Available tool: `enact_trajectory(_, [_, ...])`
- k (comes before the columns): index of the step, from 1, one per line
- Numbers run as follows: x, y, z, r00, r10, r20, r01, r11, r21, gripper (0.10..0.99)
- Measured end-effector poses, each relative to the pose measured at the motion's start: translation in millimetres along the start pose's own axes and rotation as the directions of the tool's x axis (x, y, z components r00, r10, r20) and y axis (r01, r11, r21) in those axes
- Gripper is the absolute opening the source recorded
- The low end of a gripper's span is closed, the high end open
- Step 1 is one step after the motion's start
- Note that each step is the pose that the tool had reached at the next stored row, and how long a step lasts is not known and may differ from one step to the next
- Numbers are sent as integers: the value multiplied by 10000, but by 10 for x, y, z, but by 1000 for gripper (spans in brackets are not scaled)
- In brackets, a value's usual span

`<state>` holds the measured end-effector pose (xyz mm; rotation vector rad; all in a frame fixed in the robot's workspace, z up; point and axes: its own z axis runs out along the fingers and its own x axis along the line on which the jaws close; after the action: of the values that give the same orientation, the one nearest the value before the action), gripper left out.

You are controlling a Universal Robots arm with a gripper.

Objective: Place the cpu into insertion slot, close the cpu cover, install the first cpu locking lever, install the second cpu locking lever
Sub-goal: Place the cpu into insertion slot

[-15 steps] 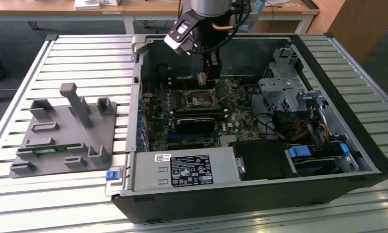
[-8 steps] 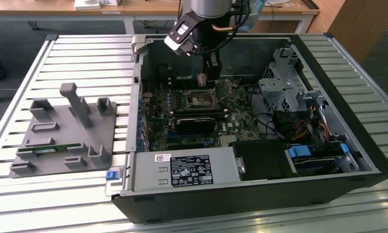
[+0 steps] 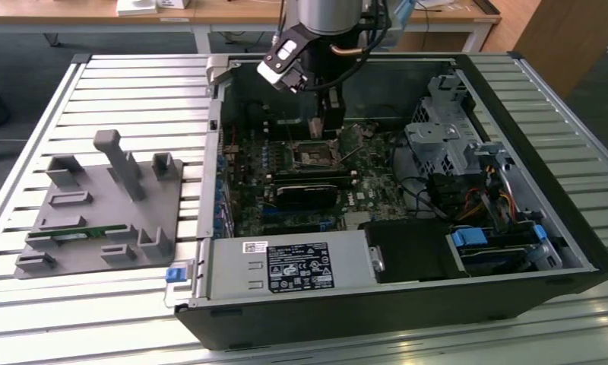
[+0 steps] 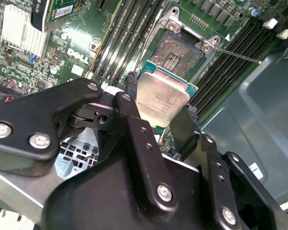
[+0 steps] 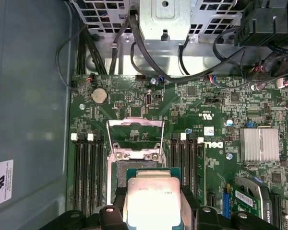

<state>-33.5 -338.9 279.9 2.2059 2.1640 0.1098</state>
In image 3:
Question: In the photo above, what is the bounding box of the silver chipset heatsink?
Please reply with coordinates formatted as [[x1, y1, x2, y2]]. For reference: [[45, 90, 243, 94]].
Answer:
[[344, 211, 374, 231]]

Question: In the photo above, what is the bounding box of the CPU socket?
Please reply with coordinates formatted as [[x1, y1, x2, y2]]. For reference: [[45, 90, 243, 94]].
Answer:
[[291, 139, 344, 171]]

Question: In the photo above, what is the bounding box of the black PC case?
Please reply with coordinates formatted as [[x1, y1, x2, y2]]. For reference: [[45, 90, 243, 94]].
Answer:
[[175, 51, 608, 353]]

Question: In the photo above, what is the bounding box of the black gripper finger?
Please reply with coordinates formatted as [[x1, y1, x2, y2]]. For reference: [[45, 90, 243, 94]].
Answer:
[[319, 93, 347, 133]]

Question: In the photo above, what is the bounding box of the black RAM slot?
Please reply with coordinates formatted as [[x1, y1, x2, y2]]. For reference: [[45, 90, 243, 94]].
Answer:
[[271, 171, 350, 186]]

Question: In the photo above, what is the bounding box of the hard disk in blue carrier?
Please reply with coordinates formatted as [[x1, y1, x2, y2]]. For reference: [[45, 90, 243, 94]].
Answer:
[[448, 226, 539, 273]]

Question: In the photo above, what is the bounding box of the green motherboard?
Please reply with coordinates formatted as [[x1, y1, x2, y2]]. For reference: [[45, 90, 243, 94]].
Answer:
[[217, 121, 412, 235]]

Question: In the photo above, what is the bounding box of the silver drive cage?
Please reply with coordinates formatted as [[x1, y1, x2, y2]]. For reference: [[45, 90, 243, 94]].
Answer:
[[403, 74, 488, 176]]

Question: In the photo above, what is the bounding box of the wooden desk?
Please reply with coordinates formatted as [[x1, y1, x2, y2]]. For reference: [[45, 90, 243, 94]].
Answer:
[[0, 0, 503, 54]]

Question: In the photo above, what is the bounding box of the coloured wire bundle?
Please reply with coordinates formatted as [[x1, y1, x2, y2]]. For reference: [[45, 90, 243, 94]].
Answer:
[[455, 163, 519, 225]]

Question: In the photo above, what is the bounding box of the green RAM stick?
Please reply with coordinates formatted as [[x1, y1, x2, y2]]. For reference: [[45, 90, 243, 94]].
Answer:
[[49, 224, 128, 241]]

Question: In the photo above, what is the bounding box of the wooden cabinet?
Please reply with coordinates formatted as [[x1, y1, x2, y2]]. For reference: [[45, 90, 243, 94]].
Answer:
[[511, 0, 608, 100]]

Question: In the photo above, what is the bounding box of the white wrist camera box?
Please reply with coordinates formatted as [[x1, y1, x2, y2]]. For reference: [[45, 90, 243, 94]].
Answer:
[[256, 24, 316, 93]]

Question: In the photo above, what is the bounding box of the grey parts rack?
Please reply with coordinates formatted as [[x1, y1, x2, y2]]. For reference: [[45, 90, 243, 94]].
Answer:
[[12, 129, 187, 281]]

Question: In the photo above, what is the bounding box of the silver power supply unit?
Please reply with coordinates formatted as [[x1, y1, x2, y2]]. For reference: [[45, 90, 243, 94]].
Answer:
[[205, 230, 379, 301]]

